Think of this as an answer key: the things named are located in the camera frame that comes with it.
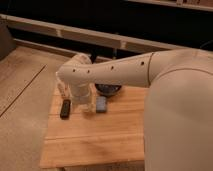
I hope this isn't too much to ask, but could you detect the black remote control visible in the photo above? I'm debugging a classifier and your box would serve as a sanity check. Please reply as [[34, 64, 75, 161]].
[[60, 99, 71, 119]]

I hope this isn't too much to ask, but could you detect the wooden table board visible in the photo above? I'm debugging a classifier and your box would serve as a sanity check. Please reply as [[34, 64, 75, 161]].
[[40, 87, 147, 168]]

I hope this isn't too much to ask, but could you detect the dark round bowl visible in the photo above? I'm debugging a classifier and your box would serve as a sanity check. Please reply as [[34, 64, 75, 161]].
[[95, 84, 121, 97]]

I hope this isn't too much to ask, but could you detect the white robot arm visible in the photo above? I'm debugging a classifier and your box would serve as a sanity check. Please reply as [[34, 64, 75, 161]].
[[56, 49, 213, 171]]

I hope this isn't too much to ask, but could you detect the metal shelf rail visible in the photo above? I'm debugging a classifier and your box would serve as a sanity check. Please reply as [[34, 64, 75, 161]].
[[0, 13, 188, 54]]

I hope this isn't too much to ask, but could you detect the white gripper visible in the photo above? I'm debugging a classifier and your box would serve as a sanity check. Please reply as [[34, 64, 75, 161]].
[[69, 84, 95, 113]]

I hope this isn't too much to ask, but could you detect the white plastic bottle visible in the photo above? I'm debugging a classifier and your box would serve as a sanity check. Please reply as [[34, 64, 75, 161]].
[[57, 79, 68, 98]]

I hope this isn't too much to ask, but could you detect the blue sponge block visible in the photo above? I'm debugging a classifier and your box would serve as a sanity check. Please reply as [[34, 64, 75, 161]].
[[96, 96, 107, 113]]

